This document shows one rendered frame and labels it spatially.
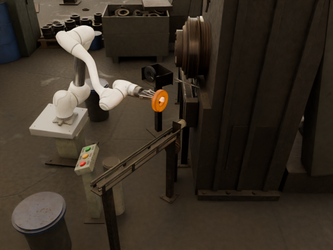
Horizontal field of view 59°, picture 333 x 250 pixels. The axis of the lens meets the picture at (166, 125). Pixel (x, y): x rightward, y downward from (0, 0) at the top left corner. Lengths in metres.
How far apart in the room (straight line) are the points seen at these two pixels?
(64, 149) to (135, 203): 0.90
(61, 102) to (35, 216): 1.04
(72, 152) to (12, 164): 0.58
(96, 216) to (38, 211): 0.55
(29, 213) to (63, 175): 0.88
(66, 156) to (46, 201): 0.98
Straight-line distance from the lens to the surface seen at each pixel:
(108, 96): 2.07
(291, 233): 2.53
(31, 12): 5.88
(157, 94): 1.95
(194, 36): 2.13
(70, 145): 2.90
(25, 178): 2.97
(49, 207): 2.05
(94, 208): 2.37
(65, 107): 2.69
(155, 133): 3.22
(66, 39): 2.35
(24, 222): 2.03
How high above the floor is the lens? 1.92
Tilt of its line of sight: 35 degrees down
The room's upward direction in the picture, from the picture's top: 1 degrees clockwise
